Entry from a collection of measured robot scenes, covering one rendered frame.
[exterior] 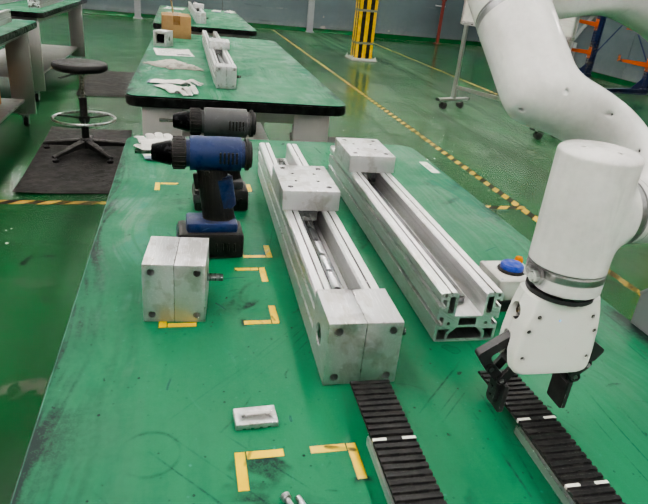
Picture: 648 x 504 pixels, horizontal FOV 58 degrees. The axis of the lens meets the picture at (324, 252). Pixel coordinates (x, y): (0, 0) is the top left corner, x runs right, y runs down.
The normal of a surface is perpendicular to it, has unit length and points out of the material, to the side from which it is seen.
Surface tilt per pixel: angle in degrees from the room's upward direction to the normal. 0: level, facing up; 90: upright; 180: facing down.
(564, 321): 88
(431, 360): 0
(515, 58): 69
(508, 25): 64
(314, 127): 90
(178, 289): 90
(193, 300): 90
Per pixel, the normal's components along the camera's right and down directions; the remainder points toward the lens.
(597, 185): -0.30, 0.38
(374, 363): 0.20, 0.43
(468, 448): 0.09, -0.90
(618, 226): 0.48, 0.41
